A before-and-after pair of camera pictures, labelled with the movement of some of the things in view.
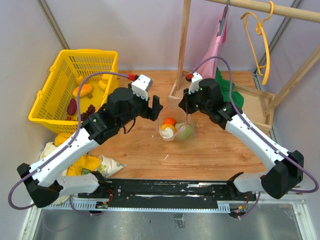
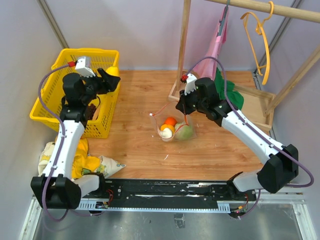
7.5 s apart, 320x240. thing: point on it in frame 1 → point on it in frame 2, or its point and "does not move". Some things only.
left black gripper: x=152 y=113 → x=108 y=83
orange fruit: x=170 y=120 does not move
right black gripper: x=185 y=103 does not move
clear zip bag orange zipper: x=175 y=124 does not move
